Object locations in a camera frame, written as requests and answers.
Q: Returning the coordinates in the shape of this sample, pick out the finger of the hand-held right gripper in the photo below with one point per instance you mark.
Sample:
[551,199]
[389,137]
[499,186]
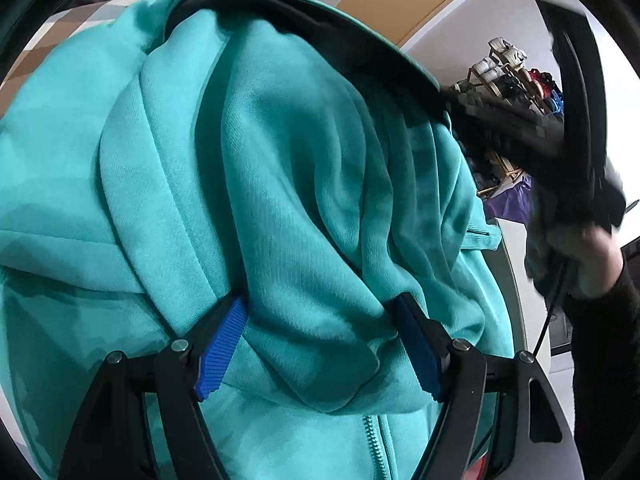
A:
[582,100]
[510,132]

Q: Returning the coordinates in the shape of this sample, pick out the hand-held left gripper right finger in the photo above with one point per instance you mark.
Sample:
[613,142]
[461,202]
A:
[420,350]

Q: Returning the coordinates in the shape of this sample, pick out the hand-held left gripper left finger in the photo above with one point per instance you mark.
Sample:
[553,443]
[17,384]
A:
[220,350]

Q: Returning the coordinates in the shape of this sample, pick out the teal zip hooded jacket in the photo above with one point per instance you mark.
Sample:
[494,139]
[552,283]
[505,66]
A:
[300,185]

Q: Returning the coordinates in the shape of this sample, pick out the person's right hand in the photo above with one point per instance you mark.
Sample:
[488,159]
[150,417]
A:
[595,260]

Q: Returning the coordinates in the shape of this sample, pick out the wooden storage shelf rack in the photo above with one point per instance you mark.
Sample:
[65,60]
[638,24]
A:
[505,77]

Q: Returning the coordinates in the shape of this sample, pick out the purple cloth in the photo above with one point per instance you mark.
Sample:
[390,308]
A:
[510,205]

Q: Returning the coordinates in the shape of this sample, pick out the brown wooden door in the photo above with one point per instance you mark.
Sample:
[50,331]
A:
[400,5]

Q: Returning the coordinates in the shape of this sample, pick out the checkered blanket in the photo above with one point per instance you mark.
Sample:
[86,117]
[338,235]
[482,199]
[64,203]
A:
[75,17]

